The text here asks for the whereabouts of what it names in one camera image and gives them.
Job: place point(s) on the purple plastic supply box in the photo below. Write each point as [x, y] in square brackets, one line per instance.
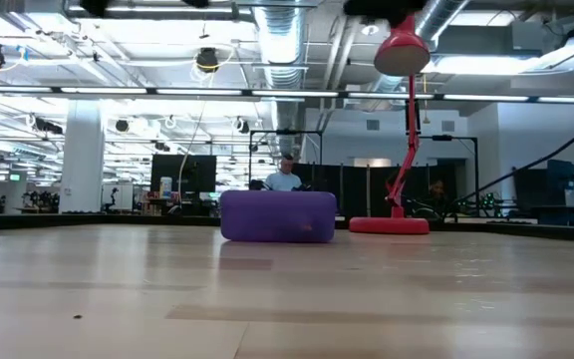
[277, 217]

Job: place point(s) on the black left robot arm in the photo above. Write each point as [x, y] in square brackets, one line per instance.
[95, 6]

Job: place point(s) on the person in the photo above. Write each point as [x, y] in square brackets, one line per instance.
[436, 189]
[283, 180]

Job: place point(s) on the red desk lamp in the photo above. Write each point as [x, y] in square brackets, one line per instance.
[389, 225]

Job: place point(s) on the black monitor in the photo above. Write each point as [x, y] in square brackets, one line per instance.
[197, 172]

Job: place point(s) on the white wipes container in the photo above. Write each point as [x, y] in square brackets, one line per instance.
[166, 188]

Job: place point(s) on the overhead light bar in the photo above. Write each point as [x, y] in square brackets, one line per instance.
[102, 91]

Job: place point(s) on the white building column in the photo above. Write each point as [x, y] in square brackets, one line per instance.
[83, 159]

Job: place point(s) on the silver ceiling duct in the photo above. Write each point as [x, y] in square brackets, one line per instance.
[282, 40]

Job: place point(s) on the black background rig frame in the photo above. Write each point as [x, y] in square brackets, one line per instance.
[287, 132]

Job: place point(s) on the black partition wall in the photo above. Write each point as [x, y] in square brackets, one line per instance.
[357, 189]

